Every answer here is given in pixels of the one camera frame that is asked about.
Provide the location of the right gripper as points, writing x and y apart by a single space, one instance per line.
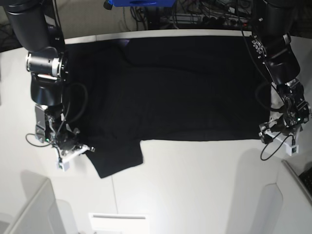
67 140

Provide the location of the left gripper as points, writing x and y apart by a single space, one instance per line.
284 124

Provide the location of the black T-shirt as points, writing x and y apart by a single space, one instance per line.
199 88

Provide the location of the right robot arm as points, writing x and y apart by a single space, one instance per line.
38 29

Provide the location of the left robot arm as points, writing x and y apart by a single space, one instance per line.
271 24

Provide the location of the black keyboard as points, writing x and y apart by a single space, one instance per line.
306 179

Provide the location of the black power strip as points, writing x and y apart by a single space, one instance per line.
218 21

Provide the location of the blue box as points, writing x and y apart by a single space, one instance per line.
108 4

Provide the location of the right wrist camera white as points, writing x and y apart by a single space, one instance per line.
64 157

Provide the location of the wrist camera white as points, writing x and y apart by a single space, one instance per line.
289 141
64 157

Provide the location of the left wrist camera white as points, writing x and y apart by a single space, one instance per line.
289 141

